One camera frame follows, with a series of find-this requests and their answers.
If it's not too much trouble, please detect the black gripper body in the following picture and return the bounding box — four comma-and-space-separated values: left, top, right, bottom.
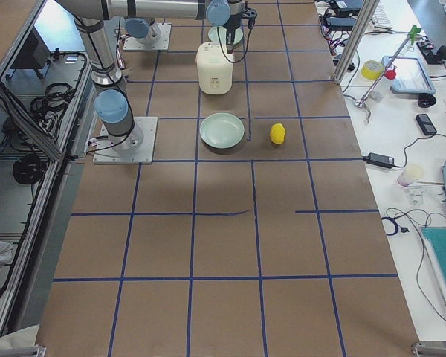
223, 0, 244, 44

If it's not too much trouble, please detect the green plate near arm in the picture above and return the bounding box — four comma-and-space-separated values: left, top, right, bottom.
207, 26, 243, 45
199, 112, 245, 149

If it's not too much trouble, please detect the blue teach pendant tablet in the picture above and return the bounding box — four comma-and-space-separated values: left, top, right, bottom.
390, 57, 436, 94

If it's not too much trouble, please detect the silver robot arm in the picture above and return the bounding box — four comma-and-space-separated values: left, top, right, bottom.
58, 1, 257, 149

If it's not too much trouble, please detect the metal rod stand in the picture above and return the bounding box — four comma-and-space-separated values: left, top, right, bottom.
354, 25, 421, 123

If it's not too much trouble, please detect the yellow toy potato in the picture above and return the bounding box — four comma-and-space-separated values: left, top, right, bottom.
269, 123, 286, 145

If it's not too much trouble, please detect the cream rice cooker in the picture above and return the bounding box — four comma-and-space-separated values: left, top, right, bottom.
195, 42, 234, 95

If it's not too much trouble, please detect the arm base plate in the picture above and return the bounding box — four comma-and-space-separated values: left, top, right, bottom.
93, 117, 158, 164
123, 19, 172, 51

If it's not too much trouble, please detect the black phone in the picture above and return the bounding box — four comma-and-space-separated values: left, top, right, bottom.
416, 114, 437, 136

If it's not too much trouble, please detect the plastic cup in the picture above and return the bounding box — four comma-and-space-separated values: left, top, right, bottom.
396, 164, 424, 187

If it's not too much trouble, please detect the squeeze bottle red cap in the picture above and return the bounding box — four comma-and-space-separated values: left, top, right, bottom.
370, 68, 396, 102

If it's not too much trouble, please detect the black round cap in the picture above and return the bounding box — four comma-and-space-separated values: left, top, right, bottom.
417, 93, 437, 109

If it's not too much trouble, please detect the black power adapter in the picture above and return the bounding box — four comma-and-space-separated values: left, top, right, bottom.
363, 152, 395, 169

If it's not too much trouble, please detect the yellow tape roll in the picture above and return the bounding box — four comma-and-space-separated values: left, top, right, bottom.
361, 60, 385, 81

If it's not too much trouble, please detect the aluminium frame post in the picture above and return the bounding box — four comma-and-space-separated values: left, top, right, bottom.
332, 0, 379, 85

